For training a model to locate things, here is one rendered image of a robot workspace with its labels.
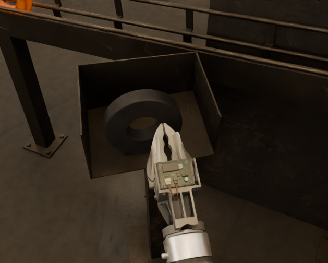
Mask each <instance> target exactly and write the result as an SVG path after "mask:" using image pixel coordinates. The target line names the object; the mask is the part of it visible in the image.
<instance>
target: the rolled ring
mask: <svg viewBox="0 0 328 263"><path fill-rule="evenodd" d="M0 5H1V6H6V7H11V8H16V9H22V10H27V11H30V9H31V7H32V0H17V5H16V6H14V5H10V4H8V3H6V2H4V1H3V0H0Z"/></svg>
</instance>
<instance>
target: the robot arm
mask: <svg viewBox="0 0 328 263"><path fill-rule="evenodd" d="M164 136H165V137H166V138H167V140H168V147H169V148H170V150H171V152H172V155H171V161H167V156H166V155H165V153H164V145H165V143H164V141H163V137H164ZM147 179H148V181H149V189H153V188H154V192H155V194H156V195H155V196H154V199H156V200H157V205H158V209H159V211H160V212H161V214H162V216H163V218H164V219H165V221H166V223H167V225H168V227H165V228H164V229H163V230H162V232H163V238H164V239H165V240H164V241H163V244H164V250H165V253H162V254H161V256H162V259H166V258H167V262H166V263H213V260H212V253H211V248H210V243H209V238H208V234H207V233H206V232H205V227H204V223H203V222H202V221H198V219H197V214H196V209H195V204H194V200H193V198H194V197H197V195H198V193H199V190H200V188H201V183H200V178H199V173H198V168H197V164H196V159H195V158H192V157H191V156H190V155H189V154H188V152H187V151H186V150H185V148H184V145H183V143H182V141H181V139H180V134H179V132H174V130H173V129H172V128H171V127H170V126H168V125H167V124H166V123H161V124H160V125H159V127H158V128H157V130H156V132H155V135H154V138H153V142H152V146H151V152H150V155H149V159H148V162H147Z"/></svg>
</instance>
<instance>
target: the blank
mask: <svg viewBox="0 0 328 263"><path fill-rule="evenodd" d="M141 117H152V118H154V119H156V120H157V121H156V122H155V123H154V124H153V125H152V126H150V127H148V128H145V129H134V128H132V127H130V126H129V124H130V123H131V122H133V121H134V120H136V119H138V118H141ZM161 123H166V124H167V125H168V126H170V127H171V128H172V129H173V130H174V132H179V133H180V130H181V127H182V124H183V120H182V116H181V113H180V109H179V106H178V104H177V102H176V101H175V100H174V99H173V98H172V97H171V96H170V95H168V94H166V93H164V92H161V91H158V90H152V89H141V90H135V91H131V92H128V93H125V94H123V95H121V96H120V97H118V98H117V99H115V100H114V101H113V102H112V103H111V104H110V105H109V107H108V108H107V110H106V112H105V114H104V118H103V124H104V133H105V137H106V139H107V141H108V142H109V143H110V144H111V145H112V146H113V147H114V148H116V149H118V150H120V151H122V152H126V153H133V154H143V153H149V152H151V146H152V142H153V138H154V135H155V132H156V130H157V128H158V127H159V125H160V124H161ZM163 141H164V143H165V145H164V147H166V146H167V145H168V140H167V138H166V137H165V136H164V137H163Z"/></svg>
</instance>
